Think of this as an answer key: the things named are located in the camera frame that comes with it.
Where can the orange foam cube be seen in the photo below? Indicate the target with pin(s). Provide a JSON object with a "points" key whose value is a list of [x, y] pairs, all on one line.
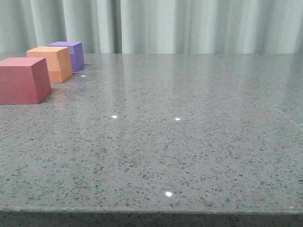
{"points": [[58, 61]]}

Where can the purple foam cube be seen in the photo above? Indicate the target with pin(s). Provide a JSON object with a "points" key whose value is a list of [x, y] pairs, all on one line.
{"points": [[76, 53]]}

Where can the pale green curtain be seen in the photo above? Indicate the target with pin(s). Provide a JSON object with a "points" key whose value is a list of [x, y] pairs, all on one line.
{"points": [[155, 26]]}

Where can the red foam cube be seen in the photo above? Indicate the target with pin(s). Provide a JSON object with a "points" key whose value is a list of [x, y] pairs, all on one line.
{"points": [[24, 80]]}

